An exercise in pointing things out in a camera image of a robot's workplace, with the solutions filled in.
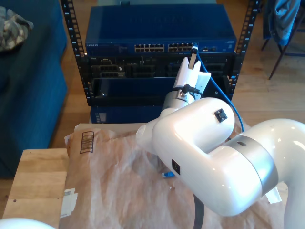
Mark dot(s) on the blue jacket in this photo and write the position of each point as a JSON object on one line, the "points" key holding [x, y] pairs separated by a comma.
{"points": [[283, 21]]}

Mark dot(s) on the black metal chair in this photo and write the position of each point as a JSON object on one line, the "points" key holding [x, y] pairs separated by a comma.
{"points": [[277, 62]]}

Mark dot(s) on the dark blue sofa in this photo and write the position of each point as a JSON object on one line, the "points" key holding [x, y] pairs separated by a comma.
{"points": [[28, 95]]}

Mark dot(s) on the brown paper mailing envelope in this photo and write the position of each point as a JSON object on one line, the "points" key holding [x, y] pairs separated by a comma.
{"points": [[107, 186]]}

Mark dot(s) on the blue network switch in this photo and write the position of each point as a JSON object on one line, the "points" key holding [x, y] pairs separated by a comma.
{"points": [[155, 26]]}

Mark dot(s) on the black server rack frame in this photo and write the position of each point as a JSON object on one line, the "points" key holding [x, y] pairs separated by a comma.
{"points": [[72, 28]]}

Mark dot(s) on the camouflage cloth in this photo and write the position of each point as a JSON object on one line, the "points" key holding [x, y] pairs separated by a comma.
{"points": [[12, 31]]}

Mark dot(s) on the blue equipment chassis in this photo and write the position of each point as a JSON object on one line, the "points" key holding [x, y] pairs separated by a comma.
{"points": [[124, 114]]}

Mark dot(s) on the black rack server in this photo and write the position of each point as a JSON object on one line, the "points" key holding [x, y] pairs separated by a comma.
{"points": [[143, 69]]}

